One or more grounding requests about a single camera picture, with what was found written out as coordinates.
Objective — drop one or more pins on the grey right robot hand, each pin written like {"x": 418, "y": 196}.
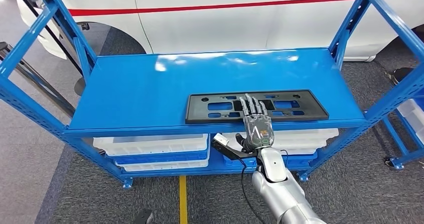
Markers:
{"x": 258, "y": 133}

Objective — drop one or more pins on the white car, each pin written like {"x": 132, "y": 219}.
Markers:
{"x": 198, "y": 26}

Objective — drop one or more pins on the black plastic frame part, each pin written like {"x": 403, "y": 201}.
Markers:
{"x": 195, "y": 113}

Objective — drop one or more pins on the blue metal shelf rack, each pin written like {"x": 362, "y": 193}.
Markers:
{"x": 132, "y": 93}

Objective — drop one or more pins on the black robot foot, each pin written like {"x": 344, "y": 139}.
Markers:
{"x": 143, "y": 217}

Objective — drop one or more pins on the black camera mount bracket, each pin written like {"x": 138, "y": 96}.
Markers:
{"x": 232, "y": 152}

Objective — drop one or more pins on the blue rack on casters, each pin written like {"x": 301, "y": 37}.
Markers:
{"x": 397, "y": 162}

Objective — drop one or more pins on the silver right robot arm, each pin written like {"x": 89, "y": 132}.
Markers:
{"x": 281, "y": 192}

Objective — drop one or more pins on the white plastic bin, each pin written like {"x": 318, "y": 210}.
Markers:
{"x": 412, "y": 119}

